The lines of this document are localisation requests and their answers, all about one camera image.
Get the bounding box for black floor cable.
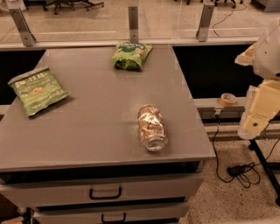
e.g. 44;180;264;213
212;3;249;39

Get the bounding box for orange tape roll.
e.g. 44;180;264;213
220;93;236;107

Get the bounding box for middle metal railing bracket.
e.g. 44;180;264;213
129;6;138;43

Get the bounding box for black power cable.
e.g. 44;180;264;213
211;114;280;189

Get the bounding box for right metal railing bracket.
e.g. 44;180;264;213
196;3;214;42

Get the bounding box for green jalapeno chip bag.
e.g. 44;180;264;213
8;66;70;116

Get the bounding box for metal railing bracket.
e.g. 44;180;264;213
9;8;37;46
196;3;214;42
129;6;138;43

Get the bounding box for grey drawer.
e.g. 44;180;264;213
33;202;189;224
0;173;203;207

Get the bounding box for black office chair base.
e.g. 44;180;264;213
43;0;104;15

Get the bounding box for green rice chip bag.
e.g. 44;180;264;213
112;42;152;71

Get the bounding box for crushed clear plastic bottle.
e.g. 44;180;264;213
137;104;168;151

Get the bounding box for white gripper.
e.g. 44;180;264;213
234;17;280;140

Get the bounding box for black metal stand leg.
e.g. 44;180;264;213
248;139;280;207

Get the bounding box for upper grey drawer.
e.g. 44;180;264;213
0;173;203;207

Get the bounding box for left metal railing bracket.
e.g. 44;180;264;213
9;8;37;46

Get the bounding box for lower grey drawer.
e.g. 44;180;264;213
33;202;189;224

